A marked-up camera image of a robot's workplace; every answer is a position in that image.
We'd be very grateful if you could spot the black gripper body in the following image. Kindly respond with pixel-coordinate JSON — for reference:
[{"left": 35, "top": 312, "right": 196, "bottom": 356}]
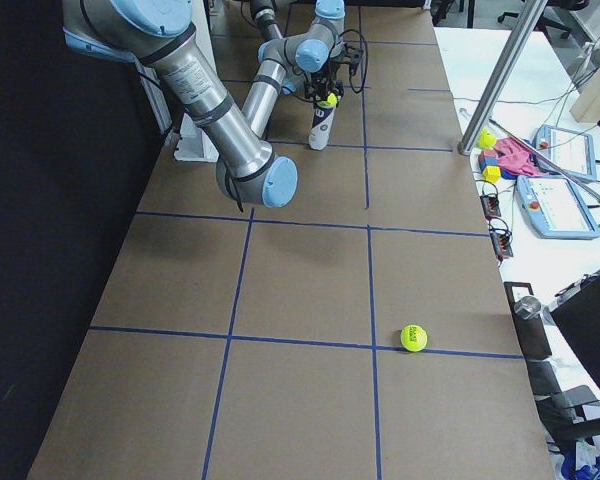
[{"left": 309, "top": 71, "right": 336, "bottom": 95}]

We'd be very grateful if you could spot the clear Wilson tennis ball can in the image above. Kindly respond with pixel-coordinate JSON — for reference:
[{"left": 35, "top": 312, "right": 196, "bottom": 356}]
[{"left": 308, "top": 101, "right": 336, "bottom": 151}]

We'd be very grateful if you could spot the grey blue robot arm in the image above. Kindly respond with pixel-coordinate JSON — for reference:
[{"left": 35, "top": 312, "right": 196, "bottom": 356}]
[
  {"left": 62, "top": 1, "right": 298, "bottom": 208},
  {"left": 242, "top": 1, "right": 346, "bottom": 151}
]

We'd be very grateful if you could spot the spare tennis ball right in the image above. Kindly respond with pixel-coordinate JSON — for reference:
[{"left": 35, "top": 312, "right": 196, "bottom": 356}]
[{"left": 476, "top": 127, "right": 498, "bottom": 150}]

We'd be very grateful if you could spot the red block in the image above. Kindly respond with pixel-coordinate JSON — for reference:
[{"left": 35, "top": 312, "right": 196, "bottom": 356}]
[{"left": 478, "top": 149, "right": 498, "bottom": 160}]

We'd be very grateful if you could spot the blue block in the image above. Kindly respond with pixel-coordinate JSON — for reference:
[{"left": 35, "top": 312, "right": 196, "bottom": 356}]
[{"left": 478, "top": 157, "right": 499, "bottom": 171}]

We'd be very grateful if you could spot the yellow cube block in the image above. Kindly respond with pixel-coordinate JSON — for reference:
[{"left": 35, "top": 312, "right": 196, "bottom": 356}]
[{"left": 481, "top": 167, "right": 502, "bottom": 184}]

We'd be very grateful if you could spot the pink cloth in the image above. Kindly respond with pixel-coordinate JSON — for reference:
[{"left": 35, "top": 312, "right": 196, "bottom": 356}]
[{"left": 494, "top": 137, "right": 543, "bottom": 177}]

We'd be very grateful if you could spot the black electronics board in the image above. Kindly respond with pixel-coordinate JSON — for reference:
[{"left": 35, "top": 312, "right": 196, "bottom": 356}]
[
  {"left": 489, "top": 223, "right": 514, "bottom": 262},
  {"left": 479, "top": 180, "right": 501, "bottom": 218}
]

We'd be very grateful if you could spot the far blue teach pendant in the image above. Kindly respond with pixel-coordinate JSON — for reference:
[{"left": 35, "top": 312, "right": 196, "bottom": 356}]
[{"left": 533, "top": 124, "right": 597, "bottom": 182}]

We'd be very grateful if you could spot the blue teach pendant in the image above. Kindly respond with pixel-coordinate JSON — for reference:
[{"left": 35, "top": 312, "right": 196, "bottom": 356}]
[
  {"left": 516, "top": 175, "right": 600, "bottom": 240},
  {"left": 533, "top": 124, "right": 597, "bottom": 182}
]

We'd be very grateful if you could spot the near blue teach pendant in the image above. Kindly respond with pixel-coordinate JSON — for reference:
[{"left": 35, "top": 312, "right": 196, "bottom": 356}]
[{"left": 516, "top": 175, "right": 600, "bottom": 240}]

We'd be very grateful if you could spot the small metal cup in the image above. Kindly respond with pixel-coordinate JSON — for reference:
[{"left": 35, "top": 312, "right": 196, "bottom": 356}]
[{"left": 513, "top": 295, "right": 542, "bottom": 321}]

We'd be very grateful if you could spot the aluminium frame post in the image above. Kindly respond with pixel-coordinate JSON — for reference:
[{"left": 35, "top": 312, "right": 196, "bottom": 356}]
[{"left": 457, "top": 0, "right": 548, "bottom": 156}]

